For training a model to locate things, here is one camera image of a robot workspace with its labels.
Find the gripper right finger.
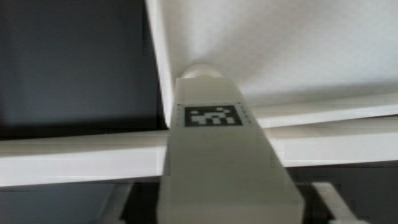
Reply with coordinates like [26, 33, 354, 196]
[310, 182, 369, 224]

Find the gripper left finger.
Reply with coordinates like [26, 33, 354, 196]
[99, 183, 134, 224]

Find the white desk leg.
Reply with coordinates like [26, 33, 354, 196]
[155, 65, 303, 224]

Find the white desk tabletop tray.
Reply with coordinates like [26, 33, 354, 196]
[143, 0, 398, 127]

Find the white L-shaped fence wall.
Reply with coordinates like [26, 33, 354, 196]
[0, 117, 398, 187]

